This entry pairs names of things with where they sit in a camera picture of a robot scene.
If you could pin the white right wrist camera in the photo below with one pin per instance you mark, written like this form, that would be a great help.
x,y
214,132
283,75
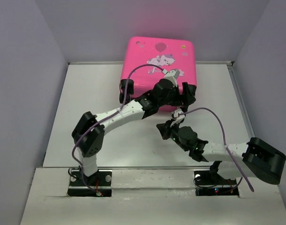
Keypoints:
x,y
178,116

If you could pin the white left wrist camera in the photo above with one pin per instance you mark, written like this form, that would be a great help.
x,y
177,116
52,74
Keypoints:
x,y
171,75

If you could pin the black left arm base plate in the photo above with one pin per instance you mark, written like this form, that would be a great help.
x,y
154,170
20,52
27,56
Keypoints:
x,y
97,185

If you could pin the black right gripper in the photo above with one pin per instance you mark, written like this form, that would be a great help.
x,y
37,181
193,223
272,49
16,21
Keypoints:
x,y
164,129

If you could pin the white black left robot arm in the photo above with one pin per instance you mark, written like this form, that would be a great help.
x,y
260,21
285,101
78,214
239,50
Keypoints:
x,y
90,130

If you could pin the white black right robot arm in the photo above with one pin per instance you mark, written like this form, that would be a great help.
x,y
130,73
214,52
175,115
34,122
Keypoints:
x,y
256,158

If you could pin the pink hard-shell suitcase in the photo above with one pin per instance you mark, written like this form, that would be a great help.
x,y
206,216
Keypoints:
x,y
145,59

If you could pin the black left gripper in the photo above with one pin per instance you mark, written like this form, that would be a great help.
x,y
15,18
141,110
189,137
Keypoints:
x,y
186,99

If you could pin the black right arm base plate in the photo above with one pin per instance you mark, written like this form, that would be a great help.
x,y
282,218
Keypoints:
x,y
208,184

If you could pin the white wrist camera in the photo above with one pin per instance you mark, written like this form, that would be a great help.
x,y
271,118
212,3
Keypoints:
x,y
178,116
171,75

